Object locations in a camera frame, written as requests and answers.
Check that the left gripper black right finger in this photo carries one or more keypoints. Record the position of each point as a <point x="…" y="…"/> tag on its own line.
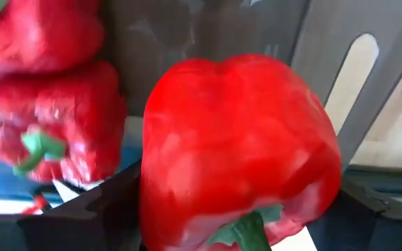
<point x="368" y="230"/>

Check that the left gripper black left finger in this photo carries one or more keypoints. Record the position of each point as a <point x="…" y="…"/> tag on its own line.
<point x="93" y="223"/>

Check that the red bell pepper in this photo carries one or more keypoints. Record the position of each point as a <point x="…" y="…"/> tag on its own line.
<point x="239" y="139"/>
<point x="65" y="104"/>
<point x="37" y="38"/>

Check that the grey plastic bin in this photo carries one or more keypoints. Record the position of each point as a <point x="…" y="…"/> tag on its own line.
<point x="204" y="28"/>

